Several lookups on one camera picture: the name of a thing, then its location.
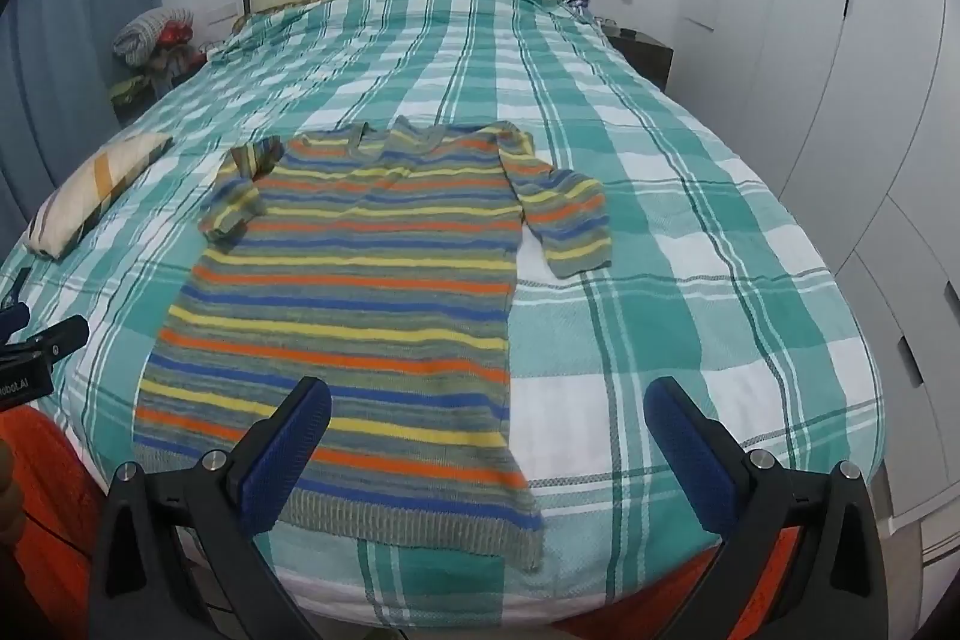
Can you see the blue curtain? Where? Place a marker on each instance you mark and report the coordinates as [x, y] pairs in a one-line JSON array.
[[67, 48]]

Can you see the dark nightstand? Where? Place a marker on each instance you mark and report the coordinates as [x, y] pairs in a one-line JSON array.
[[646, 54]]

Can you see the white wall socket plate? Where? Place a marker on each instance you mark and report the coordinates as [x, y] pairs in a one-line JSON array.
[[222, 13]]

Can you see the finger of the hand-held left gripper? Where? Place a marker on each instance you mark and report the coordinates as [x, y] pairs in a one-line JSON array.
[[60, 337], [13, 316]]

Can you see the white wardrobe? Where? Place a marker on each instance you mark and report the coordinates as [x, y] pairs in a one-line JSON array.
[[862, 85]]

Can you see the person's left hand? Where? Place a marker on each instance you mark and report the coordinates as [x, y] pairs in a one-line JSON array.
[[7, 486]]

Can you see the pile of dark clothes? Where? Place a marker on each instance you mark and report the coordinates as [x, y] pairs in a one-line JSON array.
[[150, 78]]

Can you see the folded cream striped pillow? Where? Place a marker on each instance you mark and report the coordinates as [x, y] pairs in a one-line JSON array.
[[97, 190]]

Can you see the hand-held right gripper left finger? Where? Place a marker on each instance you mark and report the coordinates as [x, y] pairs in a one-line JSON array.
[[289, 452]]

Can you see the person's orange knit clothing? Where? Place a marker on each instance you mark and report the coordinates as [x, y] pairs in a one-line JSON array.
[[49, 505]]

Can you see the striped knit sweater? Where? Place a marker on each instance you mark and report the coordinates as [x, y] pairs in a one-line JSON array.
[[360, 280]]

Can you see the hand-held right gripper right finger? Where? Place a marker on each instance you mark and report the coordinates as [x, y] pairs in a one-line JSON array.
[[686, 452]]

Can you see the green plaid bed sheet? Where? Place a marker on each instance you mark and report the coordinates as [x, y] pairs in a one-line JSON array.
[[675, 197]]

